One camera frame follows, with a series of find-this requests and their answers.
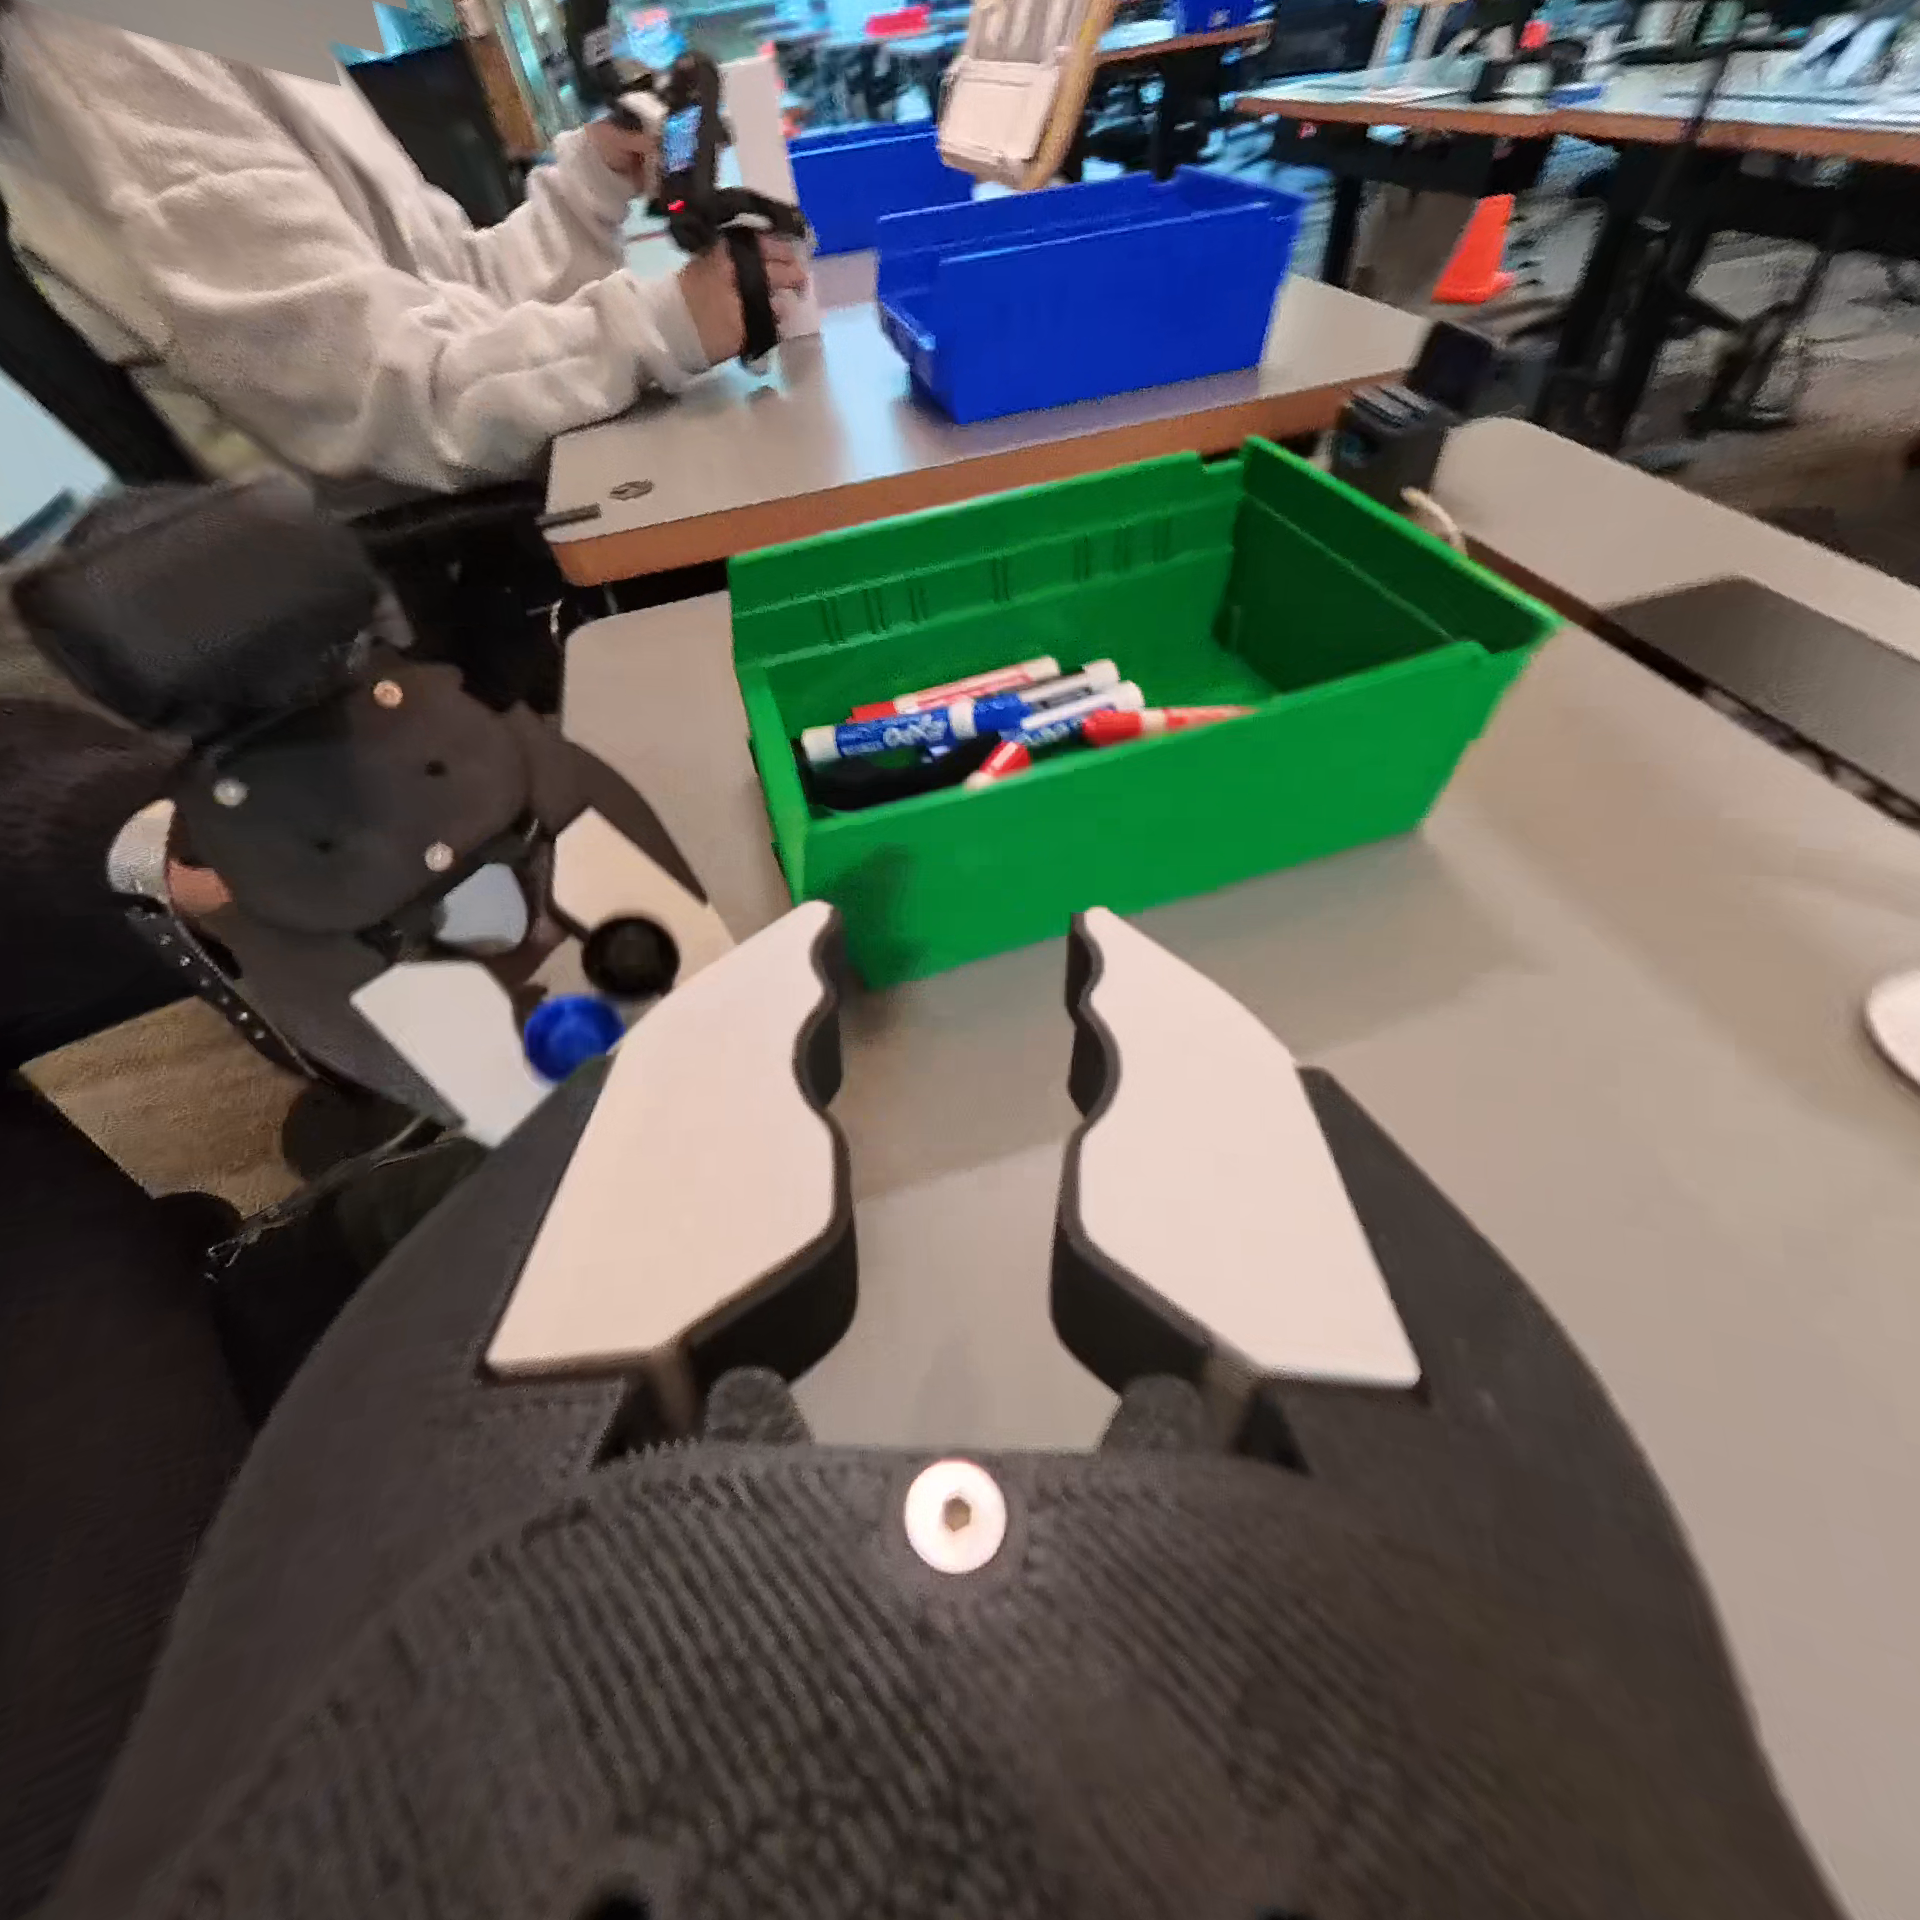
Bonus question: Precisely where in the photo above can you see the black charging case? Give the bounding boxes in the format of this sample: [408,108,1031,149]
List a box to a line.
[1333,320,1502,509]

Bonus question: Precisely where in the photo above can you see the blue plastic bin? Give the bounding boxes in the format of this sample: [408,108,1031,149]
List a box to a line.
[873,162,1309,425]
[784,119,984,260]

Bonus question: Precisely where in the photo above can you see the dark desk panel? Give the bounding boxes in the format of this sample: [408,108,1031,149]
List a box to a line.
[1597,576,1920,826]

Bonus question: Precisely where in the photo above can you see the person's left forearm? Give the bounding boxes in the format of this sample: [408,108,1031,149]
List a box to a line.
[0,704,190,1050]

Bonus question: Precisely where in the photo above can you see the long grey table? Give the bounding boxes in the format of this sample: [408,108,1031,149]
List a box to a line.
[1237,53,1920,453]

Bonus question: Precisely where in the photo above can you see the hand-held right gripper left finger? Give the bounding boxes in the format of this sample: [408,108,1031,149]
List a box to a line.
[482,900,860,1442]

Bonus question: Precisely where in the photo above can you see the green plastic bin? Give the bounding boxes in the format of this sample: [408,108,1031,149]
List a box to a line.
[727,433,1560,992]

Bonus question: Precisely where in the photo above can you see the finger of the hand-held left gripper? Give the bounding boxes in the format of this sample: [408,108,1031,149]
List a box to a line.
[544,807,741,976]
[349,957,559,1108]

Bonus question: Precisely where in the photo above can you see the orange traffic cone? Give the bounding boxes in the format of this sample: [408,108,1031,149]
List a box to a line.
[1428,191,1520,306]

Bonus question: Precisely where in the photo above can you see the black strap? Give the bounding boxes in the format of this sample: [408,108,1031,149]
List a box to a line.
[801,746,1004,817]

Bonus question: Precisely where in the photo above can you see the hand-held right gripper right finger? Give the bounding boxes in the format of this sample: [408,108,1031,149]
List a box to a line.
[1049,903,1423,1449]

